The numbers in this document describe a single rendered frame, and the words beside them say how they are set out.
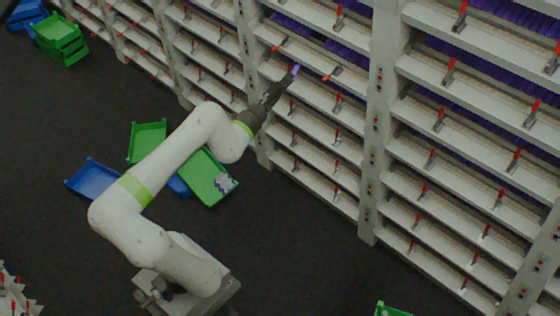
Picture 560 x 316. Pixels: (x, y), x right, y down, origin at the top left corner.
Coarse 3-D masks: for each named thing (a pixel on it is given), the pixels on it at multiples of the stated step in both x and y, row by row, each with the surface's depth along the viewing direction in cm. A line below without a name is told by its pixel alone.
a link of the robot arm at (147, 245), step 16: (112, 224) 146; (128, 224) 145; (144, 224) 145; (112, 240) 147; (128, 240) 143; (144, 240) 142; (160, 240) 144; (128, 256) 143; (144, 256) 141; (160, 256) 144; (176, 256) 153; (192, 256) 166; (160, 272) 154; (176, 272) 157; (192, 272) 165; (208, 272) 174; (192, 288) 172; (208, 288) 176
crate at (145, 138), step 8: (136, 128) 310; (144, 128) 312; (152, 128) 313; (160, 128) 313; (168, 128) 312; (136, 136) 310; (144, 136) 310; (152, 136) 309; (160, 136) 309; (136, 144) 306; (144, 144) 306; (152, 144) 305; (136, 152) 302; (144, 152) 301; (128, 160) 288; (136, 160) 298
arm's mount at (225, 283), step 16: (192, 240) 214; (208, 256) 209; (144, 272) 206; (224, 272) 204; (144, 288) 202; (224, 288) 209; (160, 304) 197; (176, 304) 197; (192, 304) 196; (208, 304) 205
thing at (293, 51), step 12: (264, 12) 218; (252, 24) 217; (264, 36) 216; (276, 36) 214; (288, 48) 209; (300, 48) 207; (300, 60) 207; (312, 60) 203; (324, 72) 199; (348, 72) 195; (348, 84) 193; (360, 84) 192; (360, 96) 193
